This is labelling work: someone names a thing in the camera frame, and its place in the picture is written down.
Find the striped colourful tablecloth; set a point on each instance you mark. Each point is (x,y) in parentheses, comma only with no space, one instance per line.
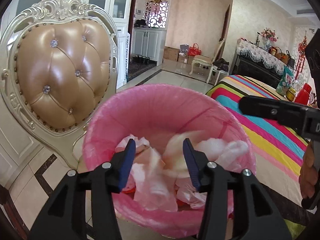
(278,149)

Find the pink lined trash bin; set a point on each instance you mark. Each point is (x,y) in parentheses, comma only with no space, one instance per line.
(156,112)

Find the tufted beige chair left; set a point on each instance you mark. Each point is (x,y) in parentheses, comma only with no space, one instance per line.
(60,75)

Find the wicker basket on piano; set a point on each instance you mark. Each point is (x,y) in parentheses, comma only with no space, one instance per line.
(276,52)

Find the red gift bag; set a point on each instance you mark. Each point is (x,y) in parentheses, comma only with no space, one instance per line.
(194,50)

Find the white tissue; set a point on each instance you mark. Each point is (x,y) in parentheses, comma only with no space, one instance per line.
(154,190)

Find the person's right hand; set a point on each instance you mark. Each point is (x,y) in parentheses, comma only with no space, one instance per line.
(308,174)

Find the yellow-lid jar left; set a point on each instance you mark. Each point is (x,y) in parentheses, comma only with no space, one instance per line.
(291,94)

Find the red thermos jug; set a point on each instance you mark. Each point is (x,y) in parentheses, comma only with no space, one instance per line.
(303,96)

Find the printed paper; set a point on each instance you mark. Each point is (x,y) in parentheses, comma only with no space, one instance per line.
(141,144)

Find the black piano with lace cover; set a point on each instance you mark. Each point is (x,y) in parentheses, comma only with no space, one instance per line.
(252,61)

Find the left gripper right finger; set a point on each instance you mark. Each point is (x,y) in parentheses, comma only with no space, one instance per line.
(255,214)

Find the white paper wad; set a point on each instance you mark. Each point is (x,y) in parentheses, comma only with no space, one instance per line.
(187,193)

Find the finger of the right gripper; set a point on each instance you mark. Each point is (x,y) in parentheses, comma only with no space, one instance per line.
(303,119)

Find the large white foam block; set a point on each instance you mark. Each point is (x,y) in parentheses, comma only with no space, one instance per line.
(173,158)

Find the black handbag on piano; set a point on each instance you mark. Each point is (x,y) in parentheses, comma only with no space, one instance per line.
(290,61)

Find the flower vase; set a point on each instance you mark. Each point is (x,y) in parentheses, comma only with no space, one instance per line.
(269,36)

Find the red chinese knot ornament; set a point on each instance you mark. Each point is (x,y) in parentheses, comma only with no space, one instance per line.
(301,59)

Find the cream side chair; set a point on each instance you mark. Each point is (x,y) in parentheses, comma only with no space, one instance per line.
(206,61)

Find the white plastic bag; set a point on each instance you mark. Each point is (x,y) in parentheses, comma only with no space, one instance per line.
(233,151)

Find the white low shoe cabinet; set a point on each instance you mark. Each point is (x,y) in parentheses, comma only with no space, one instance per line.
(149,42)

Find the cardboard box on floor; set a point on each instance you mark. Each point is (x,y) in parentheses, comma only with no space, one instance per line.
(171,53)

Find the teal snack bag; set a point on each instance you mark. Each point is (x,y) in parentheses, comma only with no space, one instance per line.
(285,82)

